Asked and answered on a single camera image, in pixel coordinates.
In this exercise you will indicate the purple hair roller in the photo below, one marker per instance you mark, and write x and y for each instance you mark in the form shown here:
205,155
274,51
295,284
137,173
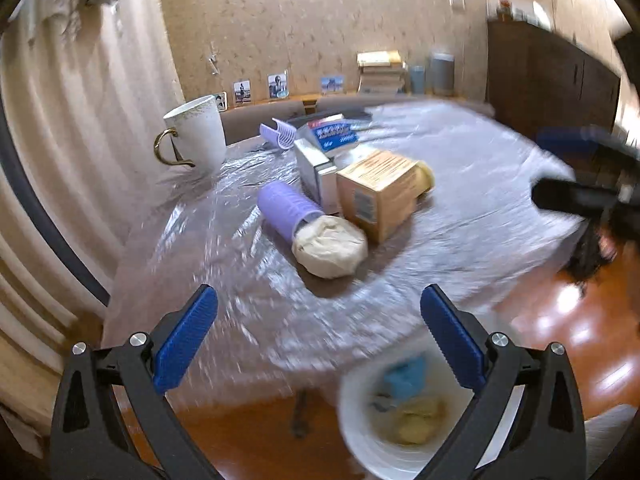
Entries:
287,210

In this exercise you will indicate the blue scrap in bin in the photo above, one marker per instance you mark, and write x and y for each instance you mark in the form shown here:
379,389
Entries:
406,379

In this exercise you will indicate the small standing photo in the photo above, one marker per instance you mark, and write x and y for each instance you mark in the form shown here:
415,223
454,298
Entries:
278,86
332,85
221,101
242,92

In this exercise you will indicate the blue and white box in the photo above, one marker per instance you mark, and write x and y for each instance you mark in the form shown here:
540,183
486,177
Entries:
330,135

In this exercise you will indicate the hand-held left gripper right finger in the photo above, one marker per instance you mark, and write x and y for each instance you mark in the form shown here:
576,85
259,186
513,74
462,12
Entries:
452,340

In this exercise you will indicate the brown sofa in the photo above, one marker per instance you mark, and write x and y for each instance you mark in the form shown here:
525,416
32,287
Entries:
250,122

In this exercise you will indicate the dark fuzzy cloth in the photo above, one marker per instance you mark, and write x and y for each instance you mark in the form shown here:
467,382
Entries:
590,257

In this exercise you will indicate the wall hook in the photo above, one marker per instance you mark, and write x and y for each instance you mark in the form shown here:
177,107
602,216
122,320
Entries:
214,62

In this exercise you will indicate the grey canister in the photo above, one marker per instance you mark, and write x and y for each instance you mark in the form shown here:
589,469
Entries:
442,75

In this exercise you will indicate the small white box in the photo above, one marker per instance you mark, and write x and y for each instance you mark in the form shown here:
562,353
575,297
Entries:
315,175

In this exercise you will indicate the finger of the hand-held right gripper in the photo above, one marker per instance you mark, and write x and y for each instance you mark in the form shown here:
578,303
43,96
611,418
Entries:
565,141
565,195

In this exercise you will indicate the yellow scrap in bin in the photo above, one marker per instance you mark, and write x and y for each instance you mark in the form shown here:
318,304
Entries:
420,420

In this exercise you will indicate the purple folding comb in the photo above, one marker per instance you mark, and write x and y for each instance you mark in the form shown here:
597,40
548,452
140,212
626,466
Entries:
277,135

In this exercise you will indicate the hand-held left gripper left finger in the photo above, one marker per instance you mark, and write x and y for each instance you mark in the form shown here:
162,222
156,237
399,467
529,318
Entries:
185,340

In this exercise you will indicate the brown cardboard box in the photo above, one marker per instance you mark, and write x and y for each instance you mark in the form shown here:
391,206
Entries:
380,190

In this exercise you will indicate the light blue cup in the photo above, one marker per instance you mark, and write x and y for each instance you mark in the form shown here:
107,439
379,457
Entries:
417,80

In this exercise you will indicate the beige curtain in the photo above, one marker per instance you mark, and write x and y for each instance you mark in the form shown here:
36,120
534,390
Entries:
85,110

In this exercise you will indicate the white object on cabinet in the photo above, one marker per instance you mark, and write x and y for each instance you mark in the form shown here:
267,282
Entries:
541,14

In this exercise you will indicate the dark wooden cabinet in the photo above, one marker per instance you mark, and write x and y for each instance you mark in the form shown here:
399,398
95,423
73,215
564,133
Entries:
545,80

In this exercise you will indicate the small figurines on cabinet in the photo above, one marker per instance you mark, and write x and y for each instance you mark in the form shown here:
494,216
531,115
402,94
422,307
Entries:
504,11

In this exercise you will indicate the stack of books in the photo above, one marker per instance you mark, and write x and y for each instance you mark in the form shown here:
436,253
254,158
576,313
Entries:
380,72

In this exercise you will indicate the white bowl with scraps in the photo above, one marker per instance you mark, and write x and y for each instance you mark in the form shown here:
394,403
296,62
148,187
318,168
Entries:
360,430

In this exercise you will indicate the white wall switch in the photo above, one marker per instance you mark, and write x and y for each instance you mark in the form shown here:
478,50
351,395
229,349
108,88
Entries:
456,0

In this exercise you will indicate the dark curved rod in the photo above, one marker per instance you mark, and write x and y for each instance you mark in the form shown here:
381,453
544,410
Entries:
45,230

